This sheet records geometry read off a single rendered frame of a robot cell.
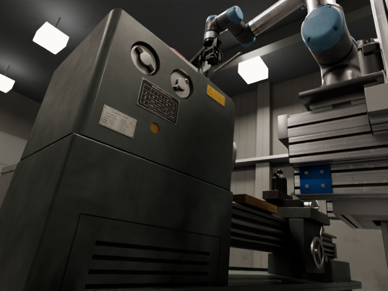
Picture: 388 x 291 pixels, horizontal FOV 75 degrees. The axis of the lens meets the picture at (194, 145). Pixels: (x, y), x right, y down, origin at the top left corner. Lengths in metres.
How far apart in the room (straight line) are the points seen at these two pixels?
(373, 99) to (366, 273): 4.44
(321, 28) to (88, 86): 0.68
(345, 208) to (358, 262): 4.16
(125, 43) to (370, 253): 4.76
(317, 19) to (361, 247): 4.44
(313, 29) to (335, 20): 0.06
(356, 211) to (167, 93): 0.67
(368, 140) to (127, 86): 0.67
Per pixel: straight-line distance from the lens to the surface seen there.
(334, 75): 0.96
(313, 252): 1.51
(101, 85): 0.68
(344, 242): 5.11
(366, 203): 0.93
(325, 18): 0.93
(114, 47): 0.75
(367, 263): 5.06
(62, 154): 0.63
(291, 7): 1.35
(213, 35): 1.31
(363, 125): 0.86
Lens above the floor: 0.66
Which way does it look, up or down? 21 degrees up
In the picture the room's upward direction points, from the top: 7 degrees clockwise
